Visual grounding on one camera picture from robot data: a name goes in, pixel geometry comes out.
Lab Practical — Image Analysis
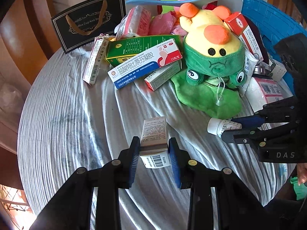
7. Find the small white carton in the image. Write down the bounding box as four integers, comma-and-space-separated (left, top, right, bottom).
269, 57, 287, 82

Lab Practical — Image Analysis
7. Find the blue plastic crate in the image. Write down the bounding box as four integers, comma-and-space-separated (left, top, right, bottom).
241, 0, 307, 96

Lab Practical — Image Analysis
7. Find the person's right hand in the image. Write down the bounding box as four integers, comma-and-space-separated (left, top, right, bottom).
296, 163, 307, 185

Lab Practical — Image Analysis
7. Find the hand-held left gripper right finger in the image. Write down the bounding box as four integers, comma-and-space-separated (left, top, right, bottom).
168, 138, 271, 230

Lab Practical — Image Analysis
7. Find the yellow duck plush green hood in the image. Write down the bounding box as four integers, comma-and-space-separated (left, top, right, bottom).
171, 3, 251, 120

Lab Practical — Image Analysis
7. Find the red white box right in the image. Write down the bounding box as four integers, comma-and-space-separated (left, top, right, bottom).
240, 20, 264, 63

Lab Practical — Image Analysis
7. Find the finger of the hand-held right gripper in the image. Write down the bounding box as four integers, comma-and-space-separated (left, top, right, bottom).
221, 123, 300, 149
231, 97, 301, 128

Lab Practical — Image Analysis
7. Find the white pill bottle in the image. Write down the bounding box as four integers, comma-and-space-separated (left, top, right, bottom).
207, 118, 243, 138

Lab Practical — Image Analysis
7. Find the white sachet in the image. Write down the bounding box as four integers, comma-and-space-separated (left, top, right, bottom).
240, 53, 255, 97

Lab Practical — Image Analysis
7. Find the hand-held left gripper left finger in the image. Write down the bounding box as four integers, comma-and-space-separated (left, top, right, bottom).
29, 136, 141, 230

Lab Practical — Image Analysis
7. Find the green cloth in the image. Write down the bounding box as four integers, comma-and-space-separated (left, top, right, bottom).
290, 177, 307, 201

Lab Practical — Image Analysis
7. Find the pink white tissue packet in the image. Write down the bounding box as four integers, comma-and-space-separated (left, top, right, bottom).
115, 5, 152, 41

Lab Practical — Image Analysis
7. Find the white tissue pack pink label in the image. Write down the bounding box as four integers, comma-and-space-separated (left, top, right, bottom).
247, 78, 295, 115

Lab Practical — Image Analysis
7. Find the small red white medicine box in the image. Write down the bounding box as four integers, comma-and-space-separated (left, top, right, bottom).
144, 60, 181, 91

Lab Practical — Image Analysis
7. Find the blue white footprint medicine box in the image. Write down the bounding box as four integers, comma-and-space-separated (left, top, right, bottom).
107, 41, 184, 90

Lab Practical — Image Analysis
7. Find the orange white medicine box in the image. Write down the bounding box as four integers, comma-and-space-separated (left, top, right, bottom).
224, 11, 250, 36

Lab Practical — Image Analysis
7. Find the green medicine box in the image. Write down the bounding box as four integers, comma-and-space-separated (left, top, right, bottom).
106, 35, 184, 66

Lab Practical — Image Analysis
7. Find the black gift bag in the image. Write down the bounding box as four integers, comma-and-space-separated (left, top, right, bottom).
51, 0, 127, 54

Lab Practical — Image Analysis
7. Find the long narrow red white box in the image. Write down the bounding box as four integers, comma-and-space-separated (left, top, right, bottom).
83, 37, 105, 86

